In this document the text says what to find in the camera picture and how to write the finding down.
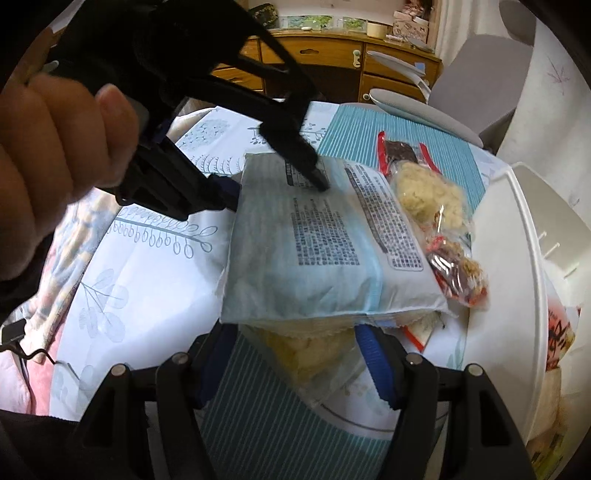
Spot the red nut snack packet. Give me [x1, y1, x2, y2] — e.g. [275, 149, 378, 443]
[425, 231, 490, 310]

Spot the clear packet of yellow biscuits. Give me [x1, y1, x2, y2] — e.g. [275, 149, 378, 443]
[392, 164, 476, 241]

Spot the brownie packet with red ends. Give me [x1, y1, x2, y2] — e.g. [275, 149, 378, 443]
[376, 131, 444, 176]

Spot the person's left hand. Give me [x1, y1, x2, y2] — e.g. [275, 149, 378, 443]
[0, 74, 139, 282]

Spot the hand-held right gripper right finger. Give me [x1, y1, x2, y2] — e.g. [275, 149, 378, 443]
[355, 324, 539, 480]

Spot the grey office chair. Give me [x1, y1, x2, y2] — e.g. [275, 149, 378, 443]
[367, 0, 536, 148]

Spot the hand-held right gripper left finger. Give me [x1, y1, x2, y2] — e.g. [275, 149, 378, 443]
[67, 323, 238, 480]

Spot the black cable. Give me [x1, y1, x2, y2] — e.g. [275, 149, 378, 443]
[0, 323, 61, 365]

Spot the floral blanket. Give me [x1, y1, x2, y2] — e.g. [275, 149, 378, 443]
[0, 106, 218, 416]

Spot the black patterned bag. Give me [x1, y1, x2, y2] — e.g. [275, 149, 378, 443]
[247, 2, 280, 28]

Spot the white plastic tray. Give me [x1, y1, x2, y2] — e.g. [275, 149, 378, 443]
[468, 161, 591, 480]

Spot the clear packet of noodle crisps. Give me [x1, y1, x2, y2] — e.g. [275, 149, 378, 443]
[240, 318, 370, 407]

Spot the white floral curtain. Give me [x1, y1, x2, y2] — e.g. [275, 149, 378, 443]
[496, 0, 591, 195]

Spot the printed cardboard box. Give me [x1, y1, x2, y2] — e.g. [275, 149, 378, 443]
[392, 9, 437, 44]

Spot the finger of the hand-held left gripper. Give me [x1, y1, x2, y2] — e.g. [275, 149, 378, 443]
[115, 136, 242, 221]
[210, 9, 331, 191]

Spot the wooden desk with drawers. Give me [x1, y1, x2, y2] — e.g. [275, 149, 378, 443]
[210, 25, 444, 104]

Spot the small red white packet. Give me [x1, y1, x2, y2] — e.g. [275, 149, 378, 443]
[402, 314, 444, 347]

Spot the pale blue white snack packet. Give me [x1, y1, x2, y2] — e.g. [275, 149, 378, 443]
[219, 152, 458, 324]

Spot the teal printed tablecloth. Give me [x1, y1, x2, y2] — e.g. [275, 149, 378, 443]
[48, 99, 509, 480]

